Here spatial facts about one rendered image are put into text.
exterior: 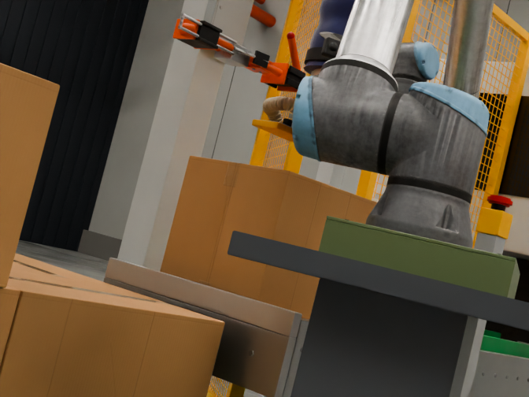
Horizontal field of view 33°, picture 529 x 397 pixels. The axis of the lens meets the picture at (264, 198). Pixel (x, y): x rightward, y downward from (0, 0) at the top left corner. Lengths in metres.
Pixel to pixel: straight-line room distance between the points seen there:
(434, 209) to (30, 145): 0.76
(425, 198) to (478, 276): 0.17
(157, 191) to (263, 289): 1.33
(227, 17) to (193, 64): 0.23
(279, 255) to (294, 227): 0.95
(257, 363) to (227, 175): 0.55
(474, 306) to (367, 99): 0.45
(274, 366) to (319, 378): 0.67
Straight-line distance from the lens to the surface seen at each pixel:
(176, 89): 3.63
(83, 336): 1.93
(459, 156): 1.58
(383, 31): 1.71
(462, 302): 1.36
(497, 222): 2.55
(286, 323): 2.18
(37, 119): 1.76
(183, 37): 2.25
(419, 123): 1.58
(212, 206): 2.48
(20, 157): 1.75
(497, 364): 3.15
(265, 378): 2.20
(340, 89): 1.62
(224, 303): 2.31
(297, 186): 2.34
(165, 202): 3.56
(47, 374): 1.90
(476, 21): 2.07
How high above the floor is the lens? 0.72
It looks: 4 degrees up
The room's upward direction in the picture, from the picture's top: 14 degrees clockwise
